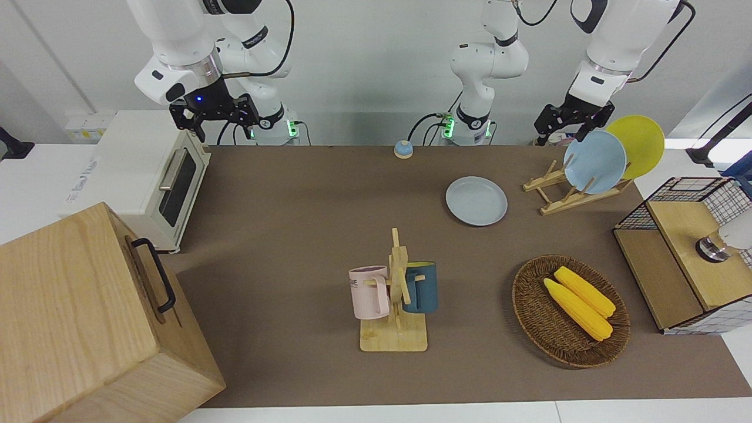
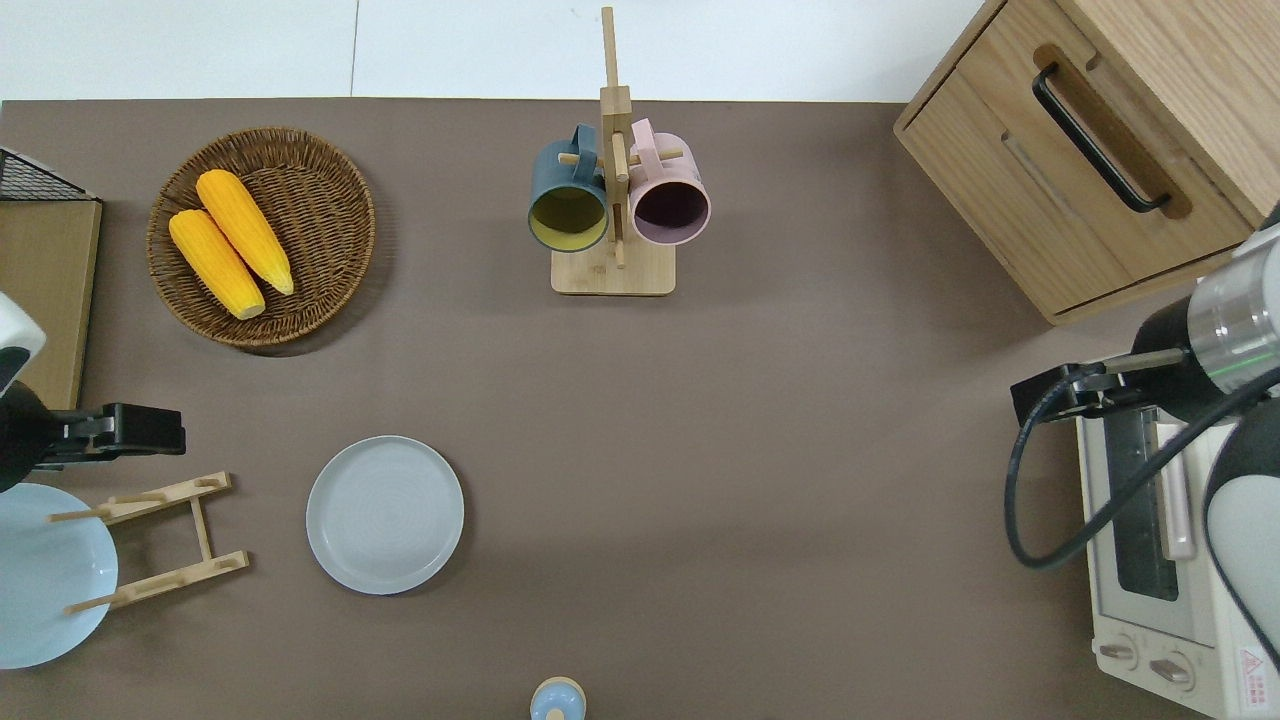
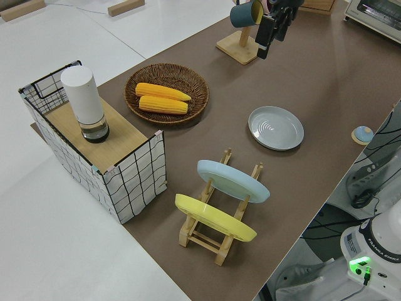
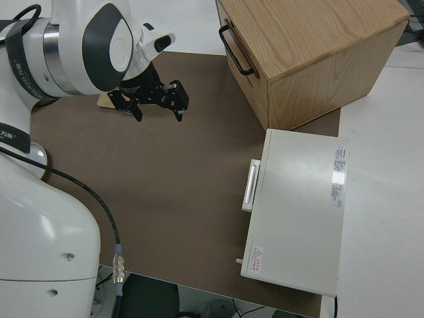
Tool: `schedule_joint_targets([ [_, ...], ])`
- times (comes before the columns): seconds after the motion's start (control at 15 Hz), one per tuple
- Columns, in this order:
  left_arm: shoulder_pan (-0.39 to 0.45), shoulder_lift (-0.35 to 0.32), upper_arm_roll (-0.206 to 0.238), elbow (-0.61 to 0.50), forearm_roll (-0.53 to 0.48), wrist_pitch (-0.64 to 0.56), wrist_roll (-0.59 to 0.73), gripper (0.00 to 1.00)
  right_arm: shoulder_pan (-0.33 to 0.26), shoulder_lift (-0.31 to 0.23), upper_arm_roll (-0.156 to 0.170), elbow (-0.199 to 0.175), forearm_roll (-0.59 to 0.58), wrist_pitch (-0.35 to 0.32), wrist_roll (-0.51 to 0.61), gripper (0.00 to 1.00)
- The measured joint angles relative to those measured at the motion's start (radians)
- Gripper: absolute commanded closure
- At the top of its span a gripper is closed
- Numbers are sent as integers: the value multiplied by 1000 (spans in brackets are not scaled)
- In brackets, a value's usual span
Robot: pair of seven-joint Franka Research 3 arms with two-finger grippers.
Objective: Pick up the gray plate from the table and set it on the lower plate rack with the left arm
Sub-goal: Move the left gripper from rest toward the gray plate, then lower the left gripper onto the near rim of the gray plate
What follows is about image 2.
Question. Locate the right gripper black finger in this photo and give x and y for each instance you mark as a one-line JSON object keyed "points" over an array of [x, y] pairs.
{"points": [[1042, 395]]}

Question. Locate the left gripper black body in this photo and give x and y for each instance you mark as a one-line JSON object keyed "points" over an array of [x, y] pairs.
{"points": [[85, 437]]}

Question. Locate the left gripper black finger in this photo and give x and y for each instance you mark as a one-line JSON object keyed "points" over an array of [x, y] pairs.
{"points": [[150, 428]]}

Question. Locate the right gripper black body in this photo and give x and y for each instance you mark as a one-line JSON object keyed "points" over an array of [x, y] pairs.
{"points": [[1110, 390]]}

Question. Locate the gray plate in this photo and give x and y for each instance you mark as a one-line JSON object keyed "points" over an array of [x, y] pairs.
{"points": [[385, 515]]}

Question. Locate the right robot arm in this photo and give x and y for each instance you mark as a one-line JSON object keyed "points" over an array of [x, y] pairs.
{"points": [[1240, 320]]}

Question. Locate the wooden plate rack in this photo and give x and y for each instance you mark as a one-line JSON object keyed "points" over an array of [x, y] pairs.
{"points": [[200, 525]]}

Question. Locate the light blue plate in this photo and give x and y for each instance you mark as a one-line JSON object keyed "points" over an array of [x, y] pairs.
{"points": [[45, 590]]}

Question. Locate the yellow corn cob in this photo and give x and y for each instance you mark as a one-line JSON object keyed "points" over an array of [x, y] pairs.
{"points": [[215, 265], [245, 230]]}

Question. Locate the cream toaster oven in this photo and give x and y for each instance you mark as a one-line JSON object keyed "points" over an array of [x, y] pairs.
{"points": [[1130, 620]]}

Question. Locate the wooden cabinet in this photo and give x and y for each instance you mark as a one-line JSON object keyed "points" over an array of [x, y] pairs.
{"points": [[980, 170]]}

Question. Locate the round brown wicker basket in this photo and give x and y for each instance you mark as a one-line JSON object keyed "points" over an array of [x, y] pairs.
{"points": [[320, 200]]}

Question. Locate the pink mug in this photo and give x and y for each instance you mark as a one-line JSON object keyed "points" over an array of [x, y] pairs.
{"points": [[680, 175]]}

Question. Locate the wooden mug tree stand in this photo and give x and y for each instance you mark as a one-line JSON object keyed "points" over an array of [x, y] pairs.
{"points": [[615, 275]]}

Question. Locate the dark teal mug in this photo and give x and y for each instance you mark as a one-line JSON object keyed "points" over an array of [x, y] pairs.
{"points": [[560, 170]]}

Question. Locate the blue call bell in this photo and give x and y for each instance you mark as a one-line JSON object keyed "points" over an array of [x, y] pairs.
{"points": [[557, 702]]}

